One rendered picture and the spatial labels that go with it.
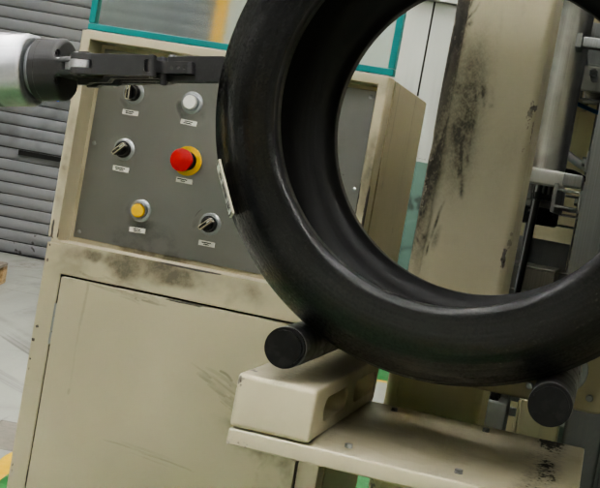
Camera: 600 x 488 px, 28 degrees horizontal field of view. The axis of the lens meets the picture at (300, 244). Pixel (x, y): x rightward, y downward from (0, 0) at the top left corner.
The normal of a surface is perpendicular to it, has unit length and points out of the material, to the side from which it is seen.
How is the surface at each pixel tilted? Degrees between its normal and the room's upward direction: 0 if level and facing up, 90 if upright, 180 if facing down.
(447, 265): 90
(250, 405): 90
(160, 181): 90
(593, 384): 90
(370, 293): 100
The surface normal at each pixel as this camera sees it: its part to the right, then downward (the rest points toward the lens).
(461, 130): -0.25, 0.00
